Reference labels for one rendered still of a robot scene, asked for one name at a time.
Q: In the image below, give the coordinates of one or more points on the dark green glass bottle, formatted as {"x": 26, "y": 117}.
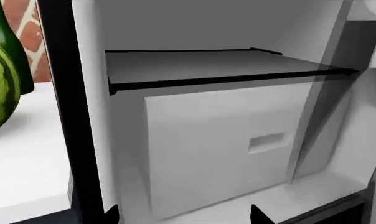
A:
{"x": 7, "y": 44}

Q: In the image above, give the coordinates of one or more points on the white fridge drawer box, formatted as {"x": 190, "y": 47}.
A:
{"x": 219, "y": 149}

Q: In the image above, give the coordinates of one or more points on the white fridge with black frame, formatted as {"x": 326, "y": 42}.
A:
{"x": 188, "y": 112}

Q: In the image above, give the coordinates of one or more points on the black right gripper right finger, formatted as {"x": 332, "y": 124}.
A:
{"x": 258, "y": 215}

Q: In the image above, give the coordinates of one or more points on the striped green watermelon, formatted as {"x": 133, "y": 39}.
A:
{"x": 0, "y": 93}

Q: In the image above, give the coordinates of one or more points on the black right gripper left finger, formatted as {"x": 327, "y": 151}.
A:
{"x": 112, "y": 216}

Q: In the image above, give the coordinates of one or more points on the glass fridge shelf black trim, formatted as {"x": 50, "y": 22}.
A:
{"x": 213, "y": 67}

